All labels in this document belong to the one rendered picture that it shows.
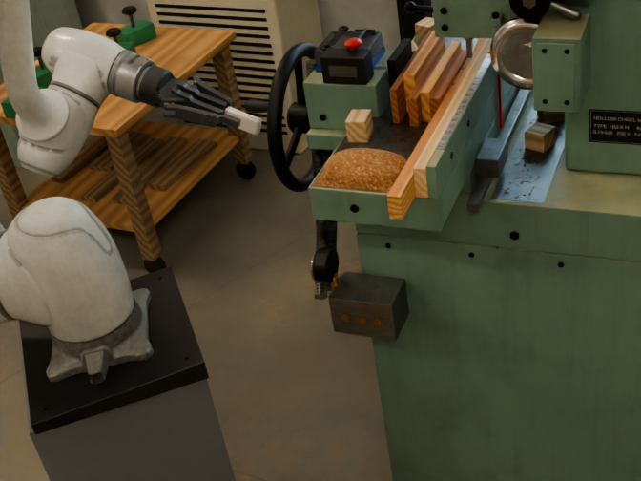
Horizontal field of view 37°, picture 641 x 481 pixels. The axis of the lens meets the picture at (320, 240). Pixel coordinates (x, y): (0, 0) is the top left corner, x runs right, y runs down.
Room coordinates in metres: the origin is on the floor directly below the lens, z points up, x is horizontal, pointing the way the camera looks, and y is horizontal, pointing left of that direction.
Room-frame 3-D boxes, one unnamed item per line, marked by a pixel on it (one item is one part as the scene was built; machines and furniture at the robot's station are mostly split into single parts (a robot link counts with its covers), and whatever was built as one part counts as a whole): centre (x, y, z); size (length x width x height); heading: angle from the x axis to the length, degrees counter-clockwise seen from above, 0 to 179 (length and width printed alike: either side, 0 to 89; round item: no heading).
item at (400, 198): (1.46, -0.27, 0.92); 0.67 x 0.02 x 0.04; 153
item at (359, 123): (1.42, -0.10, 0.92); 0.04 x 0.03 x 0.04; 159
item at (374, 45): (1.56, -0.10, 0.99); 0.13 x 0.11 x 0.06; 153
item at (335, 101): (1.57, -0.11, 0.91); 0.15 x 0.14 x 0.09; 153
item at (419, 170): (1.47, -0.30, 0.92); 0.60 x 0.02 x 0.05; 153
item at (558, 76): (1.32, -0.40, 1.02); 0.09 x 0.07 x 0.12; 153
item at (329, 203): (1.53, -0.18, 0.87); 0.61 x 0.30 x 0.06; 153
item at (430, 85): (1.52, -0.26, 0.93); 0.20 x 0.02 x 0.06; 153
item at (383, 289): (1.38, -0.06, 0.58); 0.12 x 0.08 x 0.08; 63
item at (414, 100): (1.50, -0.22, 0.93); 0.16 x 0.02 x 0.05; 153
